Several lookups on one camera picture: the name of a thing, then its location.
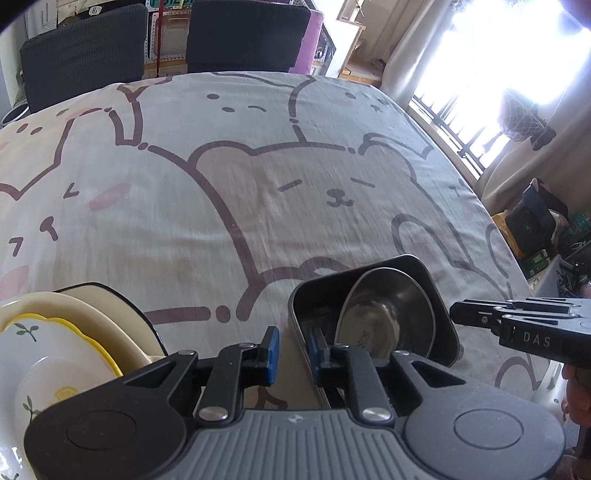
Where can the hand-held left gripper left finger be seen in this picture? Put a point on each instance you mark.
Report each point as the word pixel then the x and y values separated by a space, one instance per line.
pixel 272 355

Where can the window guard rail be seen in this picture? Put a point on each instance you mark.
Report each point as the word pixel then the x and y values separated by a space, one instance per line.
pixel 461 138

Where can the hanging net bag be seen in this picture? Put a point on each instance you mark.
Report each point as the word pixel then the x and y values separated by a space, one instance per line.
pixel 526 117

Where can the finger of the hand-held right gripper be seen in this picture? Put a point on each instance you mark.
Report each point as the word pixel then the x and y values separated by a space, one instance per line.
pixel 475 314

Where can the beige curtain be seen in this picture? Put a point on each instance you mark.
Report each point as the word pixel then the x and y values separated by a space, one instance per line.
pixel 415 55

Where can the round stainless steel bowl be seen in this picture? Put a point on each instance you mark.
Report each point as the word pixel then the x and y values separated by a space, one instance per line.
pixel 383 314

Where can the dark grey chair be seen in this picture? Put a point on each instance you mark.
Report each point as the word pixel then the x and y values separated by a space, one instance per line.
pixel 249 32
pixel 83 55

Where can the person's right hand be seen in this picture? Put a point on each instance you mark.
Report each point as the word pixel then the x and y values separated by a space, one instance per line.
pixel 577 397

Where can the bear printed tablecloth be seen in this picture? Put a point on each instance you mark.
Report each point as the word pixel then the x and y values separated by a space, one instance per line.
pixel 277 184

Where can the grey round bin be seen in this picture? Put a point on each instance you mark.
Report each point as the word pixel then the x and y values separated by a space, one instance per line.
pixel 14 115

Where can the stainless steel rectangular tray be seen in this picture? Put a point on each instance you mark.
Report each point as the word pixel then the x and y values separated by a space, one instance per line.
pixel 318 295

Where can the white perforated metal rack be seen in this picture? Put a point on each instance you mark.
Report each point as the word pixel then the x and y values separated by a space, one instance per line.
pixel 173 32

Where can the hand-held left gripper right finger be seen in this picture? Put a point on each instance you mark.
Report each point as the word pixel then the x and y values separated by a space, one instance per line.
pixel 316 357

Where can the white leaf print plate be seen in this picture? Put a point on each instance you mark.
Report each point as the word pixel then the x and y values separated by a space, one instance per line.
pixel 124 307

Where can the dark bag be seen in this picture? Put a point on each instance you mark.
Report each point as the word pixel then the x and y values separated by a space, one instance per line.
pixel 531 221

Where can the yellow rimmed floral bowl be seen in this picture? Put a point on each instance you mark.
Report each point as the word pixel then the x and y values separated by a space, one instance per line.
pixel 55 360

